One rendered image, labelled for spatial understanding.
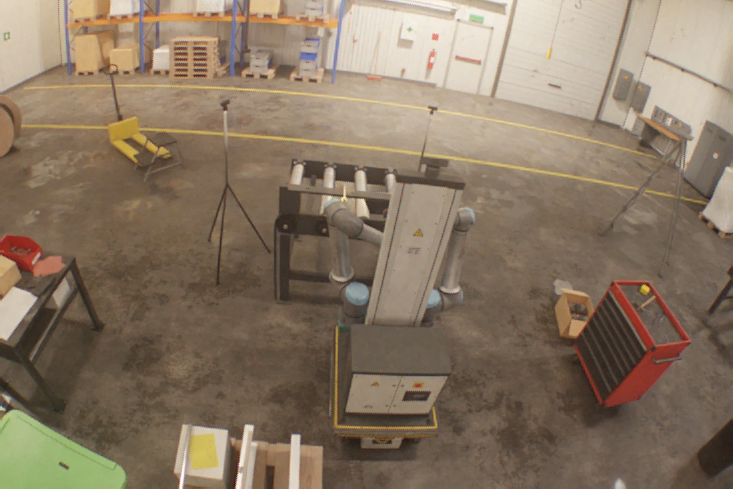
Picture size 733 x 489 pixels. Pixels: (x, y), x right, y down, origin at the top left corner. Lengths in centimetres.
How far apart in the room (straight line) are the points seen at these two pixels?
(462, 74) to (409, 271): 1034
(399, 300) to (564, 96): 1196
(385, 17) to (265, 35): 346
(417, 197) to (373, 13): 990
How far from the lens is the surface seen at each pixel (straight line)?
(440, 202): 196
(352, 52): 1170
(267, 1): 1032
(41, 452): 216
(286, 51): 1181
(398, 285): 226
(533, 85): 1309
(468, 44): 1207
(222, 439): 230
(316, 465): 245
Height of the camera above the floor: 258
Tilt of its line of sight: 32 degrees down
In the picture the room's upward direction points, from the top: 9 degrees clockwise
